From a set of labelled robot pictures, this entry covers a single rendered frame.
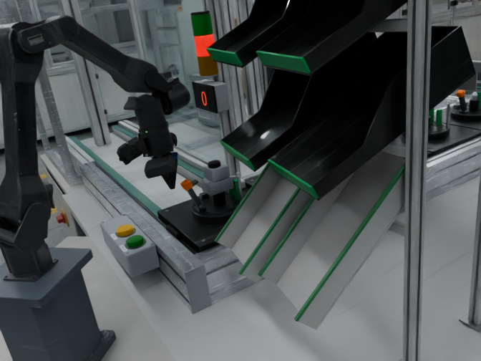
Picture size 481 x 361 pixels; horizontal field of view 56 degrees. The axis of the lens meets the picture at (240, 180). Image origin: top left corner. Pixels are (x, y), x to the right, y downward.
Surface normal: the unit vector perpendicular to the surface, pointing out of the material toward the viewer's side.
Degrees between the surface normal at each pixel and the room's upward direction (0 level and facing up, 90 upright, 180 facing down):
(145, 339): 0
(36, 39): 90
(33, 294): 0
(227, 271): 90
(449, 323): 0
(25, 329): 90
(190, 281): 90
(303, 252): 45
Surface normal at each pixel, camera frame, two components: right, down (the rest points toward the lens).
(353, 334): -0.12, -0.92
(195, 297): 0.52, 0.26
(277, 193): -0.74, -0.47
